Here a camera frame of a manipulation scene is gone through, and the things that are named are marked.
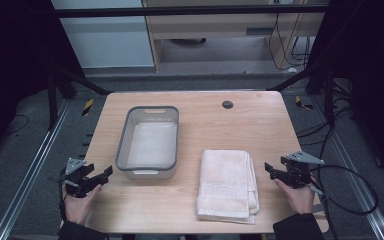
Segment aluminium floor rail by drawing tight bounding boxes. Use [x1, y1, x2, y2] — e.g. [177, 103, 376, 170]
[0, 99, 74, 240]
[308, 94, 384, 240]

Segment light wooden desk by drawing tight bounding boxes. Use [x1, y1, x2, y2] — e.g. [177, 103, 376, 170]
[141, 0, 332, 74]

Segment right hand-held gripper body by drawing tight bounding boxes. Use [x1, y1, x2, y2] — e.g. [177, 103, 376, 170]
[279, 150, 326, 190]

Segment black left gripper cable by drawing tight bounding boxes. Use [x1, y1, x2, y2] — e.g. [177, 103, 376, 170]
[57, 168, 69, 224]

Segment black metal stand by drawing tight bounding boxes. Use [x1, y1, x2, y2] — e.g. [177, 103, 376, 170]
[267, 64, 337, 128]
[45, 63, 114, 132]

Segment black horizontal bar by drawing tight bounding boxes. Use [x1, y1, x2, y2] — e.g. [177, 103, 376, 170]
[53, 3, 330, 20]

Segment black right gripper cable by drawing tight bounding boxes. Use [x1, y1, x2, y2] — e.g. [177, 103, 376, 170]
[307, 164, 380, 240]

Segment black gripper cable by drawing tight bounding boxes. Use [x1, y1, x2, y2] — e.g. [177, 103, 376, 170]
[307, 164, 380, 240]
[57, 168, 69, 224]

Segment dark curtain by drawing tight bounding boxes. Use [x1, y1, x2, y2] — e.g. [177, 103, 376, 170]
[0, 0, 85, 166]
[308, 0, 384, 188]

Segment black hanging desk cables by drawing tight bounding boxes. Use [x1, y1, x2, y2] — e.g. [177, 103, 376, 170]
[267, 12, 315, 73]

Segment black floor cables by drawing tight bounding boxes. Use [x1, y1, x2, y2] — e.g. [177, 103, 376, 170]
[295, 79, 359, 161]

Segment person's right hand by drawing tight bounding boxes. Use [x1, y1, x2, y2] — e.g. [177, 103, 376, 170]
[273, 177, 316, 215]

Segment thin black floor cable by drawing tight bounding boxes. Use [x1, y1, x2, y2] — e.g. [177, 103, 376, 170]
[3, 113, 30, 137]

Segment white cabinet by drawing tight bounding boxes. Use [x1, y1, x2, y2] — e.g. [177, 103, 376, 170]
[50, 0, 156, 70]

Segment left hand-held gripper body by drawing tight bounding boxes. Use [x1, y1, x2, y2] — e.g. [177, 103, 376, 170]
[60, 157, 98, 199]

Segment person's left hand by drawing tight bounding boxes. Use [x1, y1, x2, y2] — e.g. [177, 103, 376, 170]
[62, 183, 103, 226]

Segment white basin with grey rim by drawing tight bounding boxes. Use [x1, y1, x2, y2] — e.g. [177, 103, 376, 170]
[115, 105, 180, 181]

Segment white towel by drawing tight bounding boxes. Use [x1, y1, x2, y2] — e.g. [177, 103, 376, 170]
[195, 149, 260, 225]

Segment yellow black tape strip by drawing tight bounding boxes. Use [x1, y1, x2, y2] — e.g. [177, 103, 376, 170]
[294, 95, 315, 111]
[81, 98, 95, 117]

